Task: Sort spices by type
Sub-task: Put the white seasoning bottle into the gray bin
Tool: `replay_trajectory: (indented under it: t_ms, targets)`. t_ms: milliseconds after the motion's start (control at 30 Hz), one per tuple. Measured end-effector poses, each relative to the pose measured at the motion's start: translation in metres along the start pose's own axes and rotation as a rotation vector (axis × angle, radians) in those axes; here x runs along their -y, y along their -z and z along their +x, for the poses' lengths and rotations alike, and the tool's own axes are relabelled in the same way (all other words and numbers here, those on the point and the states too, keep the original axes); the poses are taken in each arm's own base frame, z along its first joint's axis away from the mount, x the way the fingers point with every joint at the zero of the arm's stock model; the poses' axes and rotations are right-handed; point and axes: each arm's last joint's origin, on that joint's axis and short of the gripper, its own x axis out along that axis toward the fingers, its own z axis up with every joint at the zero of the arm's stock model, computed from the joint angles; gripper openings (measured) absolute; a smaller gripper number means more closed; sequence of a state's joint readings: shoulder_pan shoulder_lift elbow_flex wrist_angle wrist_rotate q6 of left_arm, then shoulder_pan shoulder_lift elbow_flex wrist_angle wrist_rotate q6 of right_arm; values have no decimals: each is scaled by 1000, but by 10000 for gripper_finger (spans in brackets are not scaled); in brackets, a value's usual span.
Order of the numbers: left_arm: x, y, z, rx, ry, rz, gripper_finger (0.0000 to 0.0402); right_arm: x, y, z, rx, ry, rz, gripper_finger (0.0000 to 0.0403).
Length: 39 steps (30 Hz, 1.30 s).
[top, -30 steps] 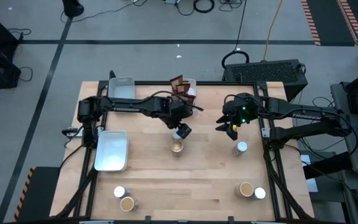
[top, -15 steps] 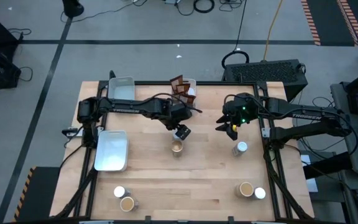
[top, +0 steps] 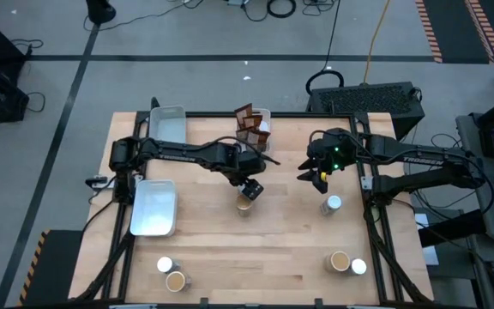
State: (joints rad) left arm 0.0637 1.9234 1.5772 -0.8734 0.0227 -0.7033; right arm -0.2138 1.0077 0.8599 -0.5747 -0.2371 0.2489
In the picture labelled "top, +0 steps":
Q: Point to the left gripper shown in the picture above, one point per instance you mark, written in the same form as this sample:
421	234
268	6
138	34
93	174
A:
247	165

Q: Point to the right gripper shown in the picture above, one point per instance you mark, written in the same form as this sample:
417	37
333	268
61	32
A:
333	150

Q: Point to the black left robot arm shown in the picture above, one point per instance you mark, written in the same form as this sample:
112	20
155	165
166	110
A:
178	155

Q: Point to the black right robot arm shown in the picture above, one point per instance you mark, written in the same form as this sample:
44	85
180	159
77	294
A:
423	159

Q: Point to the black mesh computer case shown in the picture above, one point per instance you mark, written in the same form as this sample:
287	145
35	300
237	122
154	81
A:
367	101

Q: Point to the large white plastic bin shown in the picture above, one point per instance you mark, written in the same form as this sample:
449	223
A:
152	210

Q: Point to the small black connector box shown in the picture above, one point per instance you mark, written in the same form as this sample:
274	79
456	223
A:
97	183

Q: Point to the grey side desk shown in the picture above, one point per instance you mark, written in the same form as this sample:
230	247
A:
487	214

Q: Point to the black mat hazard-striped edge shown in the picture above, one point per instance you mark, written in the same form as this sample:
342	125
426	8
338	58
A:
453	30
58	270

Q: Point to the black round stand base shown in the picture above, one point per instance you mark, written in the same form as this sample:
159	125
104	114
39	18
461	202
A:
100	10

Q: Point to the silver mounting bracket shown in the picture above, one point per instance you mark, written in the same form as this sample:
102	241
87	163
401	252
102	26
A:
366	183

